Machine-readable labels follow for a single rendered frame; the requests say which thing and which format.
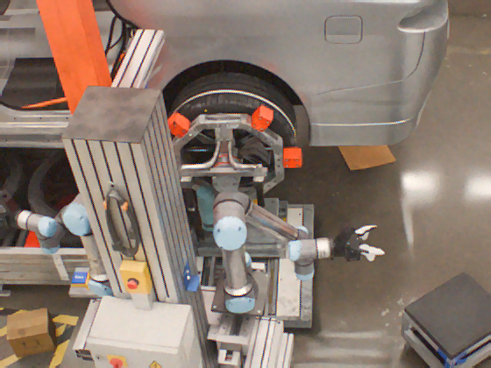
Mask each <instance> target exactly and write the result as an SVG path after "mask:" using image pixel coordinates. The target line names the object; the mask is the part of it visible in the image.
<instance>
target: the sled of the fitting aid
mask: <svg viewBox="0 0 491 368"><path fill-rule="evenodd" d="M278 217H279V218H280V219H282V220H283V221H284V222H287V220H288V202H287V201H279V212H278ZM204 233H205V230H204V229H203V228H202V221H201V216H200V219H199V225H198V233H197V243H198V249H197V255H198V257H223V252H222V248H220V247H219V246H218V245H217V242H205V240H204ZM245 252H247V253H248V254H249V255H250V257H285V255H286V244H285V243H283V242H282V241H281V240H280V239H278V238H277V240H276V242H246V243H245Z"/></svg>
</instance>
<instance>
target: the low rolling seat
mask: <svg viewBox="0 0 491 368"><path fill-rule="evenodd" d="M400 335H401V336H402V337H403V338H404V340H405V341H406V343H405V345H404V347H403V349H404V350H405V351H407V352H410V351H411V349H412V348H414V349H415V351H416V352H417V354H418V355H419V356H420V357H421V358H422V359H423V360H424V362H426V363H427V364H428V365H429V366H430V367H431V368H472V367H473V366H475V365H476V364H478V363H479V362H480V361H482V360H483V359H485V358H486V357H488V356H490V355H491V293H489V292H487V291H486V290H485V289H484V287H483V286H482V285H481V284H480V283H479V282H478V281H477V280H475V279H474V278H473V277H472V276H471V275H470V274H469V273H467V272H466V271H464V272H462V273H460V274H459V275H455V276H454V277H452V278H450V279H449V280H447V281H446V282H445V283H443V284H442V285H440V286H438V287H436V288H434V289H433V290H431V291H429V292H428V293H427V294H426V295H424V296H422V297H421V298H419V299H417V300H416V301H413V302H411V303H409V304H408V305H406V306H405V307H404V310H403V311H402V322H401V329H400Z"/></svg>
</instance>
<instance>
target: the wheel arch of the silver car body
mask: <svg viewBox="0 0 491 368"><path fill-rule="evenodd" d="M220 60H223V61H224V71H226V73H241V74H242V73H244V74H251V75H252V76H256V77H258V78H260V79H262V80H265V81H268V83H271V84H273V85H274V86H275V87H276V88H278V89H279V90H280V91H281V92H282V94H283V95H285V96H286V98H287V99H289V101H290V103H291V104H292V105H304V107H305V109H306V111H307V114H308V117H309V121H310V122H309V146H311V139H312V127H311V118H310V114H309V111H308V109H307V107H306V104H305V103H304V101H303V99H302V98H301V97H300V96H299V95H298V93H297V92H296V91H295V90H294V89H293V87H292V86H291V85H290V84H288V83H287V82H286V81H285V80H284V79H282V77H281V76H279V75H278V74H277V73H274V72H272V71H270V70H268V69H266V68H264V67H261V66H259V65H256V64H254V63H252V62H248V61H244V60H233V59H216V60H206V61H202V62H199V63H196V64H194V65H192V66H190V67H186V68H185V69H183V70H182V71H180V72H179V73H177V74H174V75H173V76H172V78H171V79H170V80H169V81H168V82H167V83H166V84H165V85H164V87H163V88H162V94H163V99H164V103H165V107H166V112H167V117H168V114H169V112H170V110H171V106H172V103H173V101H174V99H175V98H176V97H177V95H178V94H179V93H180V92H181V91H182V90H183V89H184V88H185V87H186V86H187V85H189V84H190V83H191V82H192V81H195V80H196V79H198V78H200V77H202V72H203V66H204V63H205V62H207V61H208V62H207V65H206V68H205V71H204V75H203V76H205V75H207V74H214V73H217V72H219V71H220V69H219V61H220Z"/></svg>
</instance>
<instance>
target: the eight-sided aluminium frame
mask: <svg viewBox="0 0 491 368"><path fill-rule="evenodd" d="M252 119H253V117H251V116H249V115H248V114H242V113H241V114H216V115H207V114H204V115H199V116H198V117H197V118H196V120H195V121H194V122H192V123H191V124H190V126H189V131H188V132H187V133H186V134H185V135H184V136H183V137H182V138H178V137H176V136H175V137H174V138H173V140H172V146H173V150H174V157H175V162H176V166H177V169H178V168H181V167H182V165H186V164H185V159H184V155H183V150H182V147H183V146H185V145H186V144H187V143H188V142H189V141H190V140H191V139H192V138H193V137H195V136H196V135H197V133H198V132H199V131H201V130H202V129H215V128H244V129H246V130H247V131H249V132H251V133H252V134H253V135H254V136H255V137H256V138H258V139H259V140H261V141H262V142H264V143H265V144H267V145H269V146H270V147H272V148H273V149H274V163H275V170H273V171H272V172H271V173H270V174H269V175H268V176H266V177H265V185H264V187H263V193H266V191H267V190H269V189H270V188H272V187H273V186H274V185H276V184H277V183H279V182H282V181H283V176H284V167H283V140H282V137H280V136H279V134H276V133H275V132H273V131H271V130H270V129H268V128H266V129H265V130H264V131H258V130H256V129H255V128H253V127H252ZM201 186H210V187H212V188H213V189H214V196H215V199H216V198H217V197H218V196H219V195H220V194H222V192H219V191H217V190H216V189H215V188H214V187H213V185H211V184H210V183H209V182H206V181H204V180H202V179H201V178H199V177H195V179H194V184H193V187H192V188H193V189H194V190H196V191H197V189H198V188H199V187H201ZM235 191H238V192H240V193H243V194H245V195H247V196H249V197H250V198H251V199H252V201H254V200H256V193H255V188H254V185H253V186H252V187H238V188H237V189H236V190H235Z"/></svg>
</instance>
